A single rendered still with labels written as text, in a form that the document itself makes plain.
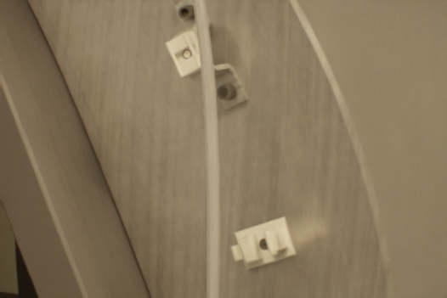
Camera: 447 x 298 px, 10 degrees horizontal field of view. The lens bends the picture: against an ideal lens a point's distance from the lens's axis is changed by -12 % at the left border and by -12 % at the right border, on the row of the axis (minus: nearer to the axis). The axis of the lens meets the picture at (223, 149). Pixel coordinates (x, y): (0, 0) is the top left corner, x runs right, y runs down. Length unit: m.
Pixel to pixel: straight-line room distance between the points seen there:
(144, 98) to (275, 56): 0.06
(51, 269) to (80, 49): 0.10
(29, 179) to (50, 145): 0.02
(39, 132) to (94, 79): 0.04
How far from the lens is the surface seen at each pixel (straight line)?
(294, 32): 1.02
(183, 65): 1.02
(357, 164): 1.02
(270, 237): 1.01
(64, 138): 1.06
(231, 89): 1.03
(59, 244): 1.03
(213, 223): 1.01
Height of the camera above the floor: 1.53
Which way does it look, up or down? 9 degrees down
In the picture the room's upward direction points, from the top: 3 degrees clockwise
